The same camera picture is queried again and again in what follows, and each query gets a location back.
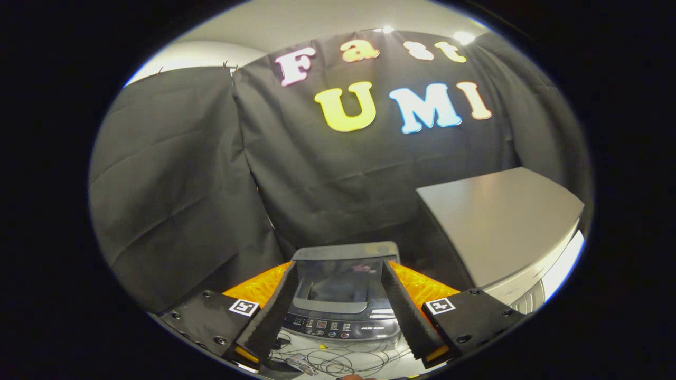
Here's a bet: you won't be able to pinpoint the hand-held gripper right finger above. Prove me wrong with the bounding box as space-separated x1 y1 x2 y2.
381 260 525 369

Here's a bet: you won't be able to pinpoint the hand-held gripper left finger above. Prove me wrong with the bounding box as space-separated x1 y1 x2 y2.
158 261 299 370

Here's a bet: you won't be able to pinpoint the grey washing machine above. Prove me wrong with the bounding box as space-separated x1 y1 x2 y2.
281 242 403 345

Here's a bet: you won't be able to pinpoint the beige cabinet with dark top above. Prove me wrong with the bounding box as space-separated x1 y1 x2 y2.
415 167 586 317

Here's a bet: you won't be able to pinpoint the black backdrop cloth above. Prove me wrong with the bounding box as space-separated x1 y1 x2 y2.
89 31 593 315

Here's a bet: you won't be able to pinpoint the tangled floor cables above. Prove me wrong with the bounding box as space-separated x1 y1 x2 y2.
268 338 414 378

